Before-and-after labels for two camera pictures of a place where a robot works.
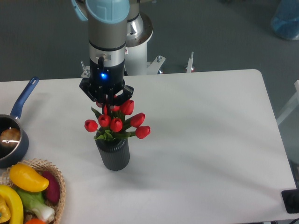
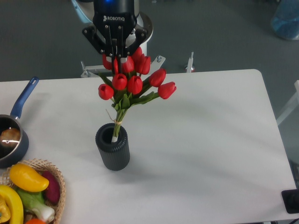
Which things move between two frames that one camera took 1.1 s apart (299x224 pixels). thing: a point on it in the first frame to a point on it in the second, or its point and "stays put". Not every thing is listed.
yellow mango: [27, 179] stays put
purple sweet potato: [53, 190] stays put
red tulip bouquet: [117, 125] to [131, 83]
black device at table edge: [291, 200] stays put
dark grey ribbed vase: [116, 152] stays put
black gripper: [102, 78] to [115, 19]
